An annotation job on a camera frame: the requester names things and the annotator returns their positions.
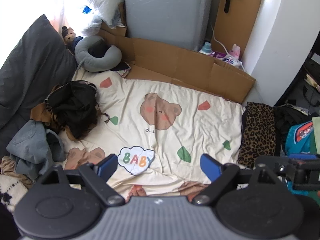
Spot purple white plastic bag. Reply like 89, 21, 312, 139
211, 51, 242, 67

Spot black shelf unit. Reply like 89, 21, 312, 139
274, 51, 320, 105

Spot scattered papers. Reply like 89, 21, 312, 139
285, 99, 312, 115

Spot beige cloth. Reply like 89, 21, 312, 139
0, 155, 33, 183

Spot dark folded cloth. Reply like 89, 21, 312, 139
109, 62, 131, 72

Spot bottle with light blue cap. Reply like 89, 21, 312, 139
199, 42, 213, 55

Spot floral patterned cloth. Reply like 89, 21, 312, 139
117, 66, 132, 78

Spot brown teddy bear toy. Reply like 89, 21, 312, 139
61, 26, 77, 47

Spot flattened cardboard box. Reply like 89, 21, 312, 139
99, 20, 256, 104

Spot printed bear blanket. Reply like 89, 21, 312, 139
59, 69, 247, 203

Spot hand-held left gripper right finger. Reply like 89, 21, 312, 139
192, 153, 280, 206

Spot black clothes pile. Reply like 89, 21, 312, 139
274, 105, 313, 155

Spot dark bag with black handle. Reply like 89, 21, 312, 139
301, 84, 320, 115

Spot white knit patterned cloth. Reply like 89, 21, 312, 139
0, 174, 28, 213

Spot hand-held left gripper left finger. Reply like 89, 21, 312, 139
37, 154, 125, 207

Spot grey neck pillow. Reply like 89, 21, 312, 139
74, 35, 122, 73

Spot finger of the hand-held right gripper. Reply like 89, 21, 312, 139
292, 177, 320, 191
274, 153, 320, 178

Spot pink bottle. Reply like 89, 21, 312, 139
229, 44, 241, 60

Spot teal bag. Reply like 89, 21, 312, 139
285, 120, 316, 155

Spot white cable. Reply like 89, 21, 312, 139
211, 24, 247, 71

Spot leopard print cloth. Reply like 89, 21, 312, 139
237, 102, 277, 168

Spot brown garment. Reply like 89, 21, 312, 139
30, 84, 75, 140

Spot grey-blue sweatshirt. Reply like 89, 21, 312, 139
6, 119, 67, 180

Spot dark grey pillow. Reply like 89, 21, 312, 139
0, 14, 78, 155

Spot green cloth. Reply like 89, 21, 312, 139
309, 116, 320, 154

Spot upright cardboard panel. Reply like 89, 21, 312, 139
211, 0, 267, 55

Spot bear print black garment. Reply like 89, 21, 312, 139
45, 80, 110, 124

